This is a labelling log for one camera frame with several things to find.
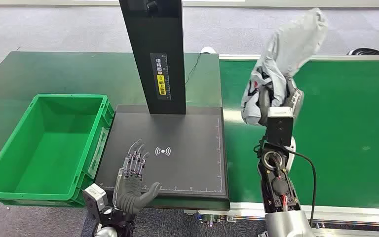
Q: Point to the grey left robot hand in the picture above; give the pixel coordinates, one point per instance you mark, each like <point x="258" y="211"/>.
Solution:
<point x="131" y="193"/>

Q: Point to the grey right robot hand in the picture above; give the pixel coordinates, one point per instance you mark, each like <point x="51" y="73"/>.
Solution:
<point x="264" y="104"/>

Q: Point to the grey plastic mailer package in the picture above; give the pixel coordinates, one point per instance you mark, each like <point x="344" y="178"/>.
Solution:
<point x="289" y="45"/>

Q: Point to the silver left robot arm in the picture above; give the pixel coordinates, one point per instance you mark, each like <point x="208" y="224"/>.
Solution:
<point x="107" y="231"/>

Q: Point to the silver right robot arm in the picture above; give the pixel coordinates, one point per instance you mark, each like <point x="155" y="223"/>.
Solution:
<point x="284" y="225"/>

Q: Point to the black inbound scanner machine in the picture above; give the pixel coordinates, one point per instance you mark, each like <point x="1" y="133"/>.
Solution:
<point x="183" y="170"/>

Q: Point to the green conveyor belt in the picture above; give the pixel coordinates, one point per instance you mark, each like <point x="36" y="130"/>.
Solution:
<point x="346" y="130"/>

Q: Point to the small white round object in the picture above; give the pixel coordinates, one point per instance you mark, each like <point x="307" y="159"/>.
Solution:
<point x="208" y="50"/>

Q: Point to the green plastic crate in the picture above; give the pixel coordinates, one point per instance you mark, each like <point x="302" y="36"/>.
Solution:
<point x="50" y="153"/>

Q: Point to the black yellow label sticker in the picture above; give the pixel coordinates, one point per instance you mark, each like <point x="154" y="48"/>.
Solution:
<point x="160" y="77"/>

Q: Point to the black round object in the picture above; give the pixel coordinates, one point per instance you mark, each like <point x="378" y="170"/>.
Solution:
<point x="366" y="51"/>

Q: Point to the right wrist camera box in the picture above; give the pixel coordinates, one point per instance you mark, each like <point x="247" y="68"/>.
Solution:
<point x="279" y="127"/>

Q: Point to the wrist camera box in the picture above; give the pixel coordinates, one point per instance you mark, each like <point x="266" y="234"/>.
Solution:
<point x="94" y="198"/>
<point x="279" y="127"/>

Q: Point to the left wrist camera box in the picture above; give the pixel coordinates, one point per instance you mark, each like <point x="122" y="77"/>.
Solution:
<point x="94" y="198"/>

